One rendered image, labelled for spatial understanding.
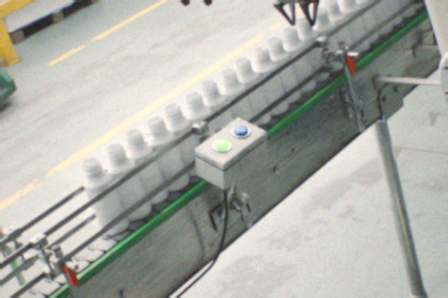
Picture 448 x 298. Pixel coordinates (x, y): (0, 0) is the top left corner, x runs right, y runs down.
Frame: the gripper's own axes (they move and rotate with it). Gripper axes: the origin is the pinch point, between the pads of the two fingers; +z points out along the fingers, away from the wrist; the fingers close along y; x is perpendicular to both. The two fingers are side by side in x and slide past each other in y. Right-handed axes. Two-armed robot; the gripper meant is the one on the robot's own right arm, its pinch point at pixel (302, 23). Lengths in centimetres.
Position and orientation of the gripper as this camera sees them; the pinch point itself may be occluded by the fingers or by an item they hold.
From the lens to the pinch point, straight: 218.3
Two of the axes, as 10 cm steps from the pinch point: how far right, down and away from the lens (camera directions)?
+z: 2.7, 8.6, 4.2
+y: -7.1, -1.2, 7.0
